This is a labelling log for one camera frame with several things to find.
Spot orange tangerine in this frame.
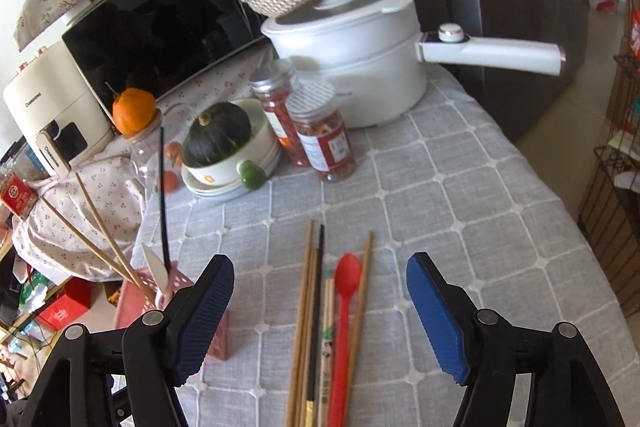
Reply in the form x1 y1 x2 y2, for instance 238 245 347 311
112 88 157 135

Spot white red-dotted cloth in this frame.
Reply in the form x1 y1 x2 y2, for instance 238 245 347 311
12 42 281 283

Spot paper-wrapped chopsticks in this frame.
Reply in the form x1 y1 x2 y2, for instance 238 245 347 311
317 269 337 427

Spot black wire rack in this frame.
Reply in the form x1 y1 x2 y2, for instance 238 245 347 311
577 54 640 323

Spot tall clear spice jar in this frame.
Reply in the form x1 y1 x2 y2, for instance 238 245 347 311
250 59 311 168

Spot black microwave oven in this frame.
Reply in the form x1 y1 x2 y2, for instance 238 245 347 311
61 0 288 118

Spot dark green pumpkin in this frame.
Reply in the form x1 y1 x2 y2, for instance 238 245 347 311
186 102 252 166

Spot white plastic spoon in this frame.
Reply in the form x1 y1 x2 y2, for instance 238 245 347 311
141 243 172 299

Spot red cardboard box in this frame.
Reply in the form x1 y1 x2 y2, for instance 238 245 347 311
37 292 93 332

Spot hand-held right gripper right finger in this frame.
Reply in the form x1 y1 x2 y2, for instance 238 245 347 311
406 252 626 427

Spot wooden chopstick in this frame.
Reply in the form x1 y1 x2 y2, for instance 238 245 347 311
347 231 375 427
40 198 151 304
75 173 157 304
295 247 322 427
283 219 316 427

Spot short clear spice jar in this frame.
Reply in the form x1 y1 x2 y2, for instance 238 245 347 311
286 82 357 182

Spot pink perforated utensil holder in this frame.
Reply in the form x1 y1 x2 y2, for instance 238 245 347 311
112 259 231 362

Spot white electric pot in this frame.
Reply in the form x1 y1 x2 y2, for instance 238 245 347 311
261 0 567 128

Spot red labelled tin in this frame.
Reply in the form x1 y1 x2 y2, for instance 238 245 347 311
0 174 38 223

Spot white bowl with green handle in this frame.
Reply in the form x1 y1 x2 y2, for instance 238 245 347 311
181 98 273 191

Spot cream air fryer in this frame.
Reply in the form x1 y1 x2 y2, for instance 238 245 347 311
2 42 118 180

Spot red plastic spoon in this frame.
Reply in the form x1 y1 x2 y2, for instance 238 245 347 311
327 253 363 427

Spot grey checked tablecloth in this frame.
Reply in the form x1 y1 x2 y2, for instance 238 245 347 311
107 67 636 427

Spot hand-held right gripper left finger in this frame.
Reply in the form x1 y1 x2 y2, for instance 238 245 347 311
17 253 236 427

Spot clear glass jar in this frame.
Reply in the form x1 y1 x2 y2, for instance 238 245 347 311
125 107 201 195

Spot black chopstick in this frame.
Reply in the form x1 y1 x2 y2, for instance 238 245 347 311
305 224 327 427
157 125 172 272

